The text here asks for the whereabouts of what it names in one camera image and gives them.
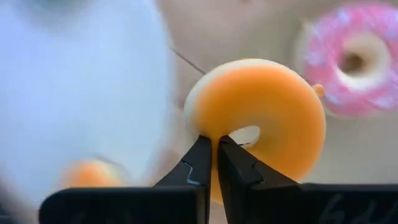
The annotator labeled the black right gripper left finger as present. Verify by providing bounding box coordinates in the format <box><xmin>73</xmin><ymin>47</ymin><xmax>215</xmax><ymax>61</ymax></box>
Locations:
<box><xmin>39</xmin><ymin>134</ymin><xmax>213</xmax><ymax>224</ymax></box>

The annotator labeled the green round plate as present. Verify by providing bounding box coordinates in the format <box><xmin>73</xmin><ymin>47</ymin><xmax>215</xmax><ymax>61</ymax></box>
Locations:
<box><xmin>0</xmin><ymin>0</ymin><xmax>178</xmax><ymax>214</ymax></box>

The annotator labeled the small pink frosted donut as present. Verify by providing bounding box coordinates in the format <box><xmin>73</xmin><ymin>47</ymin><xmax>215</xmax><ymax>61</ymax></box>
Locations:
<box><xmin>294</xmin><ymin>2</ymin><xmax>398</xmax><ymax>118</ymax></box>

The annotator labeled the small yellow frosted donut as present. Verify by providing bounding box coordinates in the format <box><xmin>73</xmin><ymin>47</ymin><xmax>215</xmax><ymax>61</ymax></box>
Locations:
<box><xmin>58</xmin><ymin>158</ymin><xmax>129</xmax><ymax>189</ymax></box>

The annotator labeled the small red frosted donut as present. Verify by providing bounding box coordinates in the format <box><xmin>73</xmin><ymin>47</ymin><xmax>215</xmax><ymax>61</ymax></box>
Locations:
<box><xmin>183</xmin><ymin>58</ymin><xmax>327</xmax><ymax>205</ymax></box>

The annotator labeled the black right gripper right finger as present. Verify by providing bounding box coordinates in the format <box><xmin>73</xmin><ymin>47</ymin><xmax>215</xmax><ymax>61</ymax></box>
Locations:
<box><xmin>216</xmin><ymin>134</ymin><xmax>398</xmax><ymax>224</ymax></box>

